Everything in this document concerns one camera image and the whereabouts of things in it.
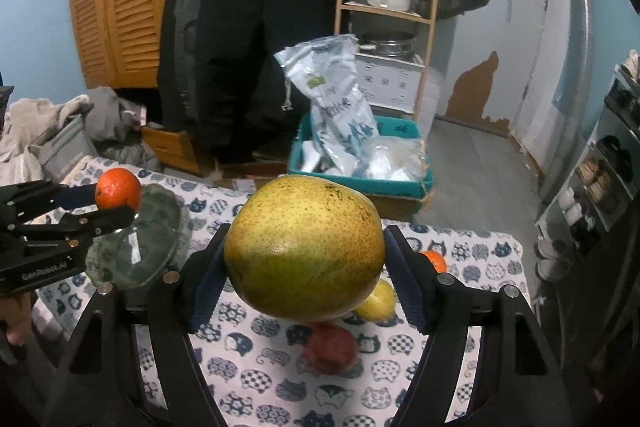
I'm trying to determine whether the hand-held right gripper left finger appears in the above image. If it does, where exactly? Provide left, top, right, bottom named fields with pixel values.
left=45, top=224, right=236, bottom=427

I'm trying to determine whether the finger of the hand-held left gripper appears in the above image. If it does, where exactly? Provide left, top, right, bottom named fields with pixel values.
left=0, top=179, right=101, bottom=220
left=10, top=206, right=137, bottom=253

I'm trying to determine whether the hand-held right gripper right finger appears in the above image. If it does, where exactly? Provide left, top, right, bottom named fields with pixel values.
left=382, top=224, right=601, bottom=427

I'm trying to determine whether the yellow lemon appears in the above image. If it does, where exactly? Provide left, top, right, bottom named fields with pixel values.
left=352, top=278, right=401, bottom=323

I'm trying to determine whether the small orange tangerine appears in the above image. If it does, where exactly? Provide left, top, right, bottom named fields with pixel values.
left=95, top=168, right=143, bottom=211
left=419, top=250, right=447, bottom=273

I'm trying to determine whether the green patterned glass plate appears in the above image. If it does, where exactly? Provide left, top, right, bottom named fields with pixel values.
left=85, top=184, right=193, bottom=290

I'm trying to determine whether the red apple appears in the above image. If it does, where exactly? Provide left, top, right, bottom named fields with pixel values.
left=305, top=324, right=358, bottom=373

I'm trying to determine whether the yellow-green pear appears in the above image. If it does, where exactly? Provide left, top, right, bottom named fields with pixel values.
left=223, top=175, right=386, bottom=322

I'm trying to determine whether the person's left hand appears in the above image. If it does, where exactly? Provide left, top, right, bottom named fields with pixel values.
left=0, top=294, right=33, bottom=365

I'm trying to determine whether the grey fabric bag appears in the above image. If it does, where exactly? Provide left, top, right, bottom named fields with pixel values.
left=30, top=117, right=101, bottom=182

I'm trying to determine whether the cardboard box under teal box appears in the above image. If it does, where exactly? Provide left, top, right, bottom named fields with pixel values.
left=372, top=193, right=432, bottom=223

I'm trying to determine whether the grey clothes pile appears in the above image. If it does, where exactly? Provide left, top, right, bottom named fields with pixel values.
left=82, top=86, right=163, bottom=172

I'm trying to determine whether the teal storage box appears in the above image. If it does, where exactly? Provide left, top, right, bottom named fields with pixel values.
left=287, top=114, right=436, bottom=200

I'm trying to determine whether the wooden drawer unit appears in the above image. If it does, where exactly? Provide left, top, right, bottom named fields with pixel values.
left=141, top=127, right=201, bottom=175

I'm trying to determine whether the flat cardboard box red label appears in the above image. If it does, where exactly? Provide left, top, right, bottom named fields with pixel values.
left=212, top=161, right=291, bottom=192

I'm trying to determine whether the cat print tablecloth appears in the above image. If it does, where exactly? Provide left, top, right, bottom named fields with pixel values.
left=30, top=154, right=526, bottom=427

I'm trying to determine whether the clear plastic bag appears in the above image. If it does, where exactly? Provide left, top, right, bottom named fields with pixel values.
left=357, top=138, right=426, bottom=182

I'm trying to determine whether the white printed storage box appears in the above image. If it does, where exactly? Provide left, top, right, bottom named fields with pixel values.
left=356, top=52, right=426, bottom=112

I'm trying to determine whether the white and blue plastic bag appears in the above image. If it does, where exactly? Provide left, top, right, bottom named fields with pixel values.
left=274, top=34, right=378, bottom=175

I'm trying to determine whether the black hanging coat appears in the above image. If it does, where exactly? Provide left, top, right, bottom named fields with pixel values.
left=156, top=0, right=341, bottom=165

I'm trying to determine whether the large steel pot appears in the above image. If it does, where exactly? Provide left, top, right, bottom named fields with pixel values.
left=359, top=31, right=417, bottom=56

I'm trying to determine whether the shoe rack with shoes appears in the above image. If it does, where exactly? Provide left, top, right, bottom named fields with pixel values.
left=535, top=49, right=640, bottom=283

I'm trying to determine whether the white door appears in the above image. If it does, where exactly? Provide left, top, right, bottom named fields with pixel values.
left=505, top=0, right=601, bottom=198

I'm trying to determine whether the wooden shelf rack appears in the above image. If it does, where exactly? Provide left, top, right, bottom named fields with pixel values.
left=334, top=0, right=443, bottom=115

